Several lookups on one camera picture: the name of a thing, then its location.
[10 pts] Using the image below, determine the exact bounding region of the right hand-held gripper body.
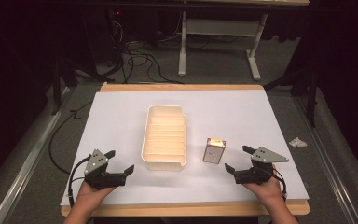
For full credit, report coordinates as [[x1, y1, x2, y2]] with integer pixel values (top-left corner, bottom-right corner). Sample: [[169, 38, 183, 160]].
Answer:
[[234, 147, 290, 185]]

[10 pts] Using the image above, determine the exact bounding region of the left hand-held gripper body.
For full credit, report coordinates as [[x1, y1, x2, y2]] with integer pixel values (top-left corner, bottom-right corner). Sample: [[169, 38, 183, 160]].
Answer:
[[83, 148, 128, 190]]

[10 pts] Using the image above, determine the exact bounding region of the person's left hand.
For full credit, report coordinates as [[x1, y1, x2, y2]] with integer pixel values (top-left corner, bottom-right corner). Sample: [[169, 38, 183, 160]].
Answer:
[[75, 180, 117, 207]]

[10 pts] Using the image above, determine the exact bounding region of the person's right hand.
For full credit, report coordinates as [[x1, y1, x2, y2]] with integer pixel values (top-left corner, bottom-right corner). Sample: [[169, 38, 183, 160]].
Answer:
[[242, 164, 286, 206]]

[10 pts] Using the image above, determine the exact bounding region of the small white carton box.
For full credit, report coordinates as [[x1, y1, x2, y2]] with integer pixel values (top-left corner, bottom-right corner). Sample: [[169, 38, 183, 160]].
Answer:
[[201, 137, 227, 165]]

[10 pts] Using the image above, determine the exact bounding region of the crumpled white paper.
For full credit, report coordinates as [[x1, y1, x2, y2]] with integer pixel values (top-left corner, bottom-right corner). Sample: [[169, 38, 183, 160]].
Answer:
[[288, 136, 309, 148]]

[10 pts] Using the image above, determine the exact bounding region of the white table sheet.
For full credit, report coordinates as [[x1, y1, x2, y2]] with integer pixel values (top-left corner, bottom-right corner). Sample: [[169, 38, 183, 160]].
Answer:
[[60, 90, 310, 207]]

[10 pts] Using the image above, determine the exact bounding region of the cream plastic divided tray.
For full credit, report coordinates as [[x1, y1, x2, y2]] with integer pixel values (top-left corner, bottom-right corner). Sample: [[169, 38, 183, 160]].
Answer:
[[141, 104, 188, 172]]

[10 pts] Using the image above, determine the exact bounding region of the black metal stand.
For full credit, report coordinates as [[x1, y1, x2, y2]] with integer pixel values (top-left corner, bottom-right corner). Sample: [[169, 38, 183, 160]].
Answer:
[[262, 57, 321, 129], [49, 57, 107, 117]]

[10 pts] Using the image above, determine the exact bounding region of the dark computer case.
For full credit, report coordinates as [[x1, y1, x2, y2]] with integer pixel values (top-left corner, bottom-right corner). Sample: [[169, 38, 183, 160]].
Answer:
[[82, 7, 123, 67]]

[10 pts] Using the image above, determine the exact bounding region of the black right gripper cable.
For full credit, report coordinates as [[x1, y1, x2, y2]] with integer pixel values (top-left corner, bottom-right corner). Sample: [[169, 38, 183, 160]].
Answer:
[[260, 167, 289, 201]]

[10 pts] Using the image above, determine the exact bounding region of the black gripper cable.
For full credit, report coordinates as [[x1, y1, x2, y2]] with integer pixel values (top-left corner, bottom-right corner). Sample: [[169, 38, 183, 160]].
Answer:
[[260, 167, 289, 201], [67, 154, 91, 208]]

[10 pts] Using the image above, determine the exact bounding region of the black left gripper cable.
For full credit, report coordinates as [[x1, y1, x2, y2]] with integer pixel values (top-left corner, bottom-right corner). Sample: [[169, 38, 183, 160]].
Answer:
[[67, 154, 91, 208]]

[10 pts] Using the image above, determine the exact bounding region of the long black floor cable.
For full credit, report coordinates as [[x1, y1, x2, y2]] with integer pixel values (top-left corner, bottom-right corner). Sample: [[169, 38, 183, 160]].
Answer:
[[48, 100, 95, 175]]

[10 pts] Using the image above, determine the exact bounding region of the silver metal floor rail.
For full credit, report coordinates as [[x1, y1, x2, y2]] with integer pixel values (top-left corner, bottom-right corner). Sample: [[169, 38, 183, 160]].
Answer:
[[293, 96, 356, 224], [0, 87, 73, 224]]

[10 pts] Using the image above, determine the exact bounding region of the tangle of black floor cables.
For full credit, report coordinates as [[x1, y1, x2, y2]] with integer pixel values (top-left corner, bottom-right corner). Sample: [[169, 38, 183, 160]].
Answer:
[[106, 18, 185, 85]]

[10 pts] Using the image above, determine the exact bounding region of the white metal desk frame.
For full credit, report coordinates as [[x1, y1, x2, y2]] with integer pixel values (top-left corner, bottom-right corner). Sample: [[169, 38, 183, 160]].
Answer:
[[177, 0, 310, 82]]

